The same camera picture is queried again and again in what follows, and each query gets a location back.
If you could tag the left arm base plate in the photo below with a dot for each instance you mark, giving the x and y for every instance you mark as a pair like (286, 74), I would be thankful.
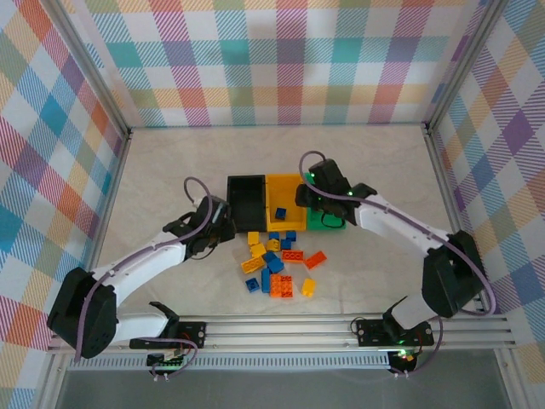
(193, 332)

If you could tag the aluminium frame post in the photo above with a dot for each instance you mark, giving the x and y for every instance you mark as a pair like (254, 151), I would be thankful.
(91, 64)
(462, 64)

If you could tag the yellow tall lego brick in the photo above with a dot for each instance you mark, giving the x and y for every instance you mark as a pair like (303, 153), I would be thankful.
(308, 288)
(257, 250)
(254, 237)

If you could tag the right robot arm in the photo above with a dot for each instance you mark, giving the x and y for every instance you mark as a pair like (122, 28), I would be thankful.
(396, 221)

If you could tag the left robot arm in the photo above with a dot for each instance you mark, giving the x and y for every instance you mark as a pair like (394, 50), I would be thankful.
(145, 260)

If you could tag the aluminium mounting rail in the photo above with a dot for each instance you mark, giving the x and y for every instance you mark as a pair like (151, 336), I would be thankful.
(277, 332)

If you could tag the orange long lego brick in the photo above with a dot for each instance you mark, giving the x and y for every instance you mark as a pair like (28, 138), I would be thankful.
(292, 255)
(276, 286)
(287, 287)
(315, 260)

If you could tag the yellow small lego brick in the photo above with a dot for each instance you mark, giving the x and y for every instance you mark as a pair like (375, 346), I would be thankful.
(272, 245)

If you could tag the aluminium frame floor rail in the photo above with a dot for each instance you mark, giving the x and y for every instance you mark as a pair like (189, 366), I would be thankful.
(447, 191)
(108, 204)

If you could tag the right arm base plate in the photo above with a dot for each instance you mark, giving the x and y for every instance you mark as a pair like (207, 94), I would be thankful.
(370, 332)

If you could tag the black plastic bin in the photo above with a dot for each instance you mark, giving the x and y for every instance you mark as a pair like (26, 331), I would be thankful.
(247, 200)

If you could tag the yellow long lego brick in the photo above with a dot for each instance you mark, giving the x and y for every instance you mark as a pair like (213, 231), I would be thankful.
(251, 265)

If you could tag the green plastic bin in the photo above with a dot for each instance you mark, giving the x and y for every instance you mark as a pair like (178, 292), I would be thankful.
(315, 222)

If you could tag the yellow plastic bin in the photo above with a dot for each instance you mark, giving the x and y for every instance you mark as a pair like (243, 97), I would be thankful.
(281, 191)

